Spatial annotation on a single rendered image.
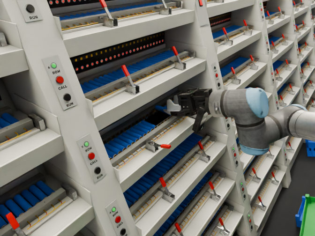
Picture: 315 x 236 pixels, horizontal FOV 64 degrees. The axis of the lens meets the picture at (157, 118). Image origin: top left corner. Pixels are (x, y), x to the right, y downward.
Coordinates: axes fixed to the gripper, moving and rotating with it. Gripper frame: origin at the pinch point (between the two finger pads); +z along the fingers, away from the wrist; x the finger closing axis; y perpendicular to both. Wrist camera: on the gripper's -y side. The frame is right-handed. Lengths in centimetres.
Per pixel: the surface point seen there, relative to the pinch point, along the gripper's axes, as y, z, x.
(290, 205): -101, -20, -74
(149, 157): -6.4, -7.3, 23.7
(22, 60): 32, -5, 48
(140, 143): -2.5, -3.4, 22.0
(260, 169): -66, -9, -61
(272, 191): -87, -12, -68
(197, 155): -24.4, -3.2, -7.2
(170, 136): -6.0, -6.6, 10.3
